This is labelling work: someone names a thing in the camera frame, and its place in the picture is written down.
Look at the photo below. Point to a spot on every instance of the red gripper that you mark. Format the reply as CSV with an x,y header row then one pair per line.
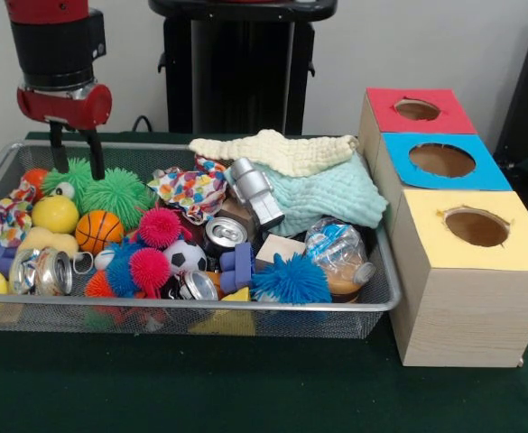
x,y
65,110

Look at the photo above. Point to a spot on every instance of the pale yellow plush toy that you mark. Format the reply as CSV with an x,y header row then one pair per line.
x,y
51,239

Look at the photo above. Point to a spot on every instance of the white cloth with colourful dots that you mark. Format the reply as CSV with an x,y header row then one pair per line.
x,y
187,189

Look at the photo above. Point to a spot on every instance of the cream waffle cloth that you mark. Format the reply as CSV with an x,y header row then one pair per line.
x,y
290,151

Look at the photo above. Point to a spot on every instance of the mint green waffle cloth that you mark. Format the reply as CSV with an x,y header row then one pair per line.
x,y
331,194

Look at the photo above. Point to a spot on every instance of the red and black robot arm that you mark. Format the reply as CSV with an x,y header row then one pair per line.
x,y
56,45

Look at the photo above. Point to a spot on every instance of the wooden box with three holes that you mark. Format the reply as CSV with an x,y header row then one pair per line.
x,y
471,315

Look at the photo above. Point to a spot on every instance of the yellow smooth ball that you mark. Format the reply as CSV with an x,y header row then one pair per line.
x,y
55,214

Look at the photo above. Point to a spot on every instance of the small orange basketball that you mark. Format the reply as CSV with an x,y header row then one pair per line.
x,y
99,232

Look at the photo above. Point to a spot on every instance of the silver toy robot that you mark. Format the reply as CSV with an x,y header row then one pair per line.
x,y
254,189

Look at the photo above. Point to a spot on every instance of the blue spiky rubber ball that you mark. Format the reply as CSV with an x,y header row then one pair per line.
x,y
293,279

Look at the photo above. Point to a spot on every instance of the crushed clear plastic bottle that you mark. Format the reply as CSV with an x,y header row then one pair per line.
x,y
331,243

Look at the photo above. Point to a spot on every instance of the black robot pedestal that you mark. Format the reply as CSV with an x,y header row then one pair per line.
x,y
245,67

